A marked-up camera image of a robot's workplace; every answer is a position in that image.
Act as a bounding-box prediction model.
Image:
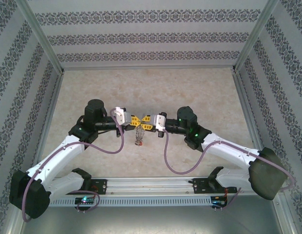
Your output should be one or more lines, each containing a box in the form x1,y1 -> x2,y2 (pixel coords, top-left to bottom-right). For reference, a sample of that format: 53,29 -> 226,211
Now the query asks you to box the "metal keyring plate with rings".
133,127 -> 145,147

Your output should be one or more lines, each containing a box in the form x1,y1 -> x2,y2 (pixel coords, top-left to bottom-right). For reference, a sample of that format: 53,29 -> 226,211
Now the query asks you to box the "left circuit board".
75,197 -> 95,205

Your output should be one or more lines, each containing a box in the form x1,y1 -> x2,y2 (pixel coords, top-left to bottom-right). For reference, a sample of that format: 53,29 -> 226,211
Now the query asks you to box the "grey metal panel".
19,195 -> 295,234

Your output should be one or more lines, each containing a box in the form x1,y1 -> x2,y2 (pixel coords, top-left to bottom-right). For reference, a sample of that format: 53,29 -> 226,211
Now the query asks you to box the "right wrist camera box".
155,114 -> 167,130

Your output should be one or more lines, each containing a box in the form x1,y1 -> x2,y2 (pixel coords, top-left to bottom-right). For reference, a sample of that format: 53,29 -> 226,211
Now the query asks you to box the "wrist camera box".
155,114 -> 167,130
113,106 -> 128,125

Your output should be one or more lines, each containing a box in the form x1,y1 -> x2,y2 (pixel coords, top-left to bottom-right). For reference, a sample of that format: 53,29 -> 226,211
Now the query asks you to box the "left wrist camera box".
113,106 -> 128,125

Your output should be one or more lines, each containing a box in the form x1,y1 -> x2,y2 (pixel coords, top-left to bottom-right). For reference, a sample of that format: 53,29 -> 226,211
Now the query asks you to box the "aluminium side rail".
29,70 -> 66,176
232,70 -> 273,176

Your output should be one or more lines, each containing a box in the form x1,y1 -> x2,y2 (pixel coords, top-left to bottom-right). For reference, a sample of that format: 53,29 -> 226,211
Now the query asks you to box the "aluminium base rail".
47,176 -> 282,196

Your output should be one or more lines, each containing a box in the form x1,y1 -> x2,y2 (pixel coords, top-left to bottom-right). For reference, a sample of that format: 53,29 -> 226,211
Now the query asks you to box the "slotted grey cable duct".
49,196 -> 229,208

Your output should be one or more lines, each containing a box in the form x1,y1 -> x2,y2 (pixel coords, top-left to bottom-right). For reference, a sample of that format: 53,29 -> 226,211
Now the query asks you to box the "aluminium frame post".
232,0 -> 280,73
19,0 -> 65,74

